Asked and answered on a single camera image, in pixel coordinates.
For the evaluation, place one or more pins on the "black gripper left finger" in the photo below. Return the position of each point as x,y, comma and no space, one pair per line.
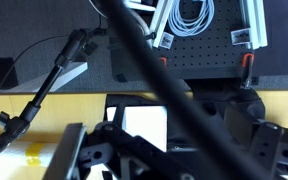
63,165

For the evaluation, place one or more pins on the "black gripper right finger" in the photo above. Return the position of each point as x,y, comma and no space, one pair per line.
258,138

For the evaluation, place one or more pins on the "white roll yellow tape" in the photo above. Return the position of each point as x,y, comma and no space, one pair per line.
25,154

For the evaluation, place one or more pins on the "white rectangular board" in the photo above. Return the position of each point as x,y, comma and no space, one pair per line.
148,122

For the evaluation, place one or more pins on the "aluminium extrusion rail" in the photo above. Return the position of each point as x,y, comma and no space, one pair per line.
159,20
253,34

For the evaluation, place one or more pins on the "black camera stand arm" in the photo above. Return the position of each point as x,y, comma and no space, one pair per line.
78,43

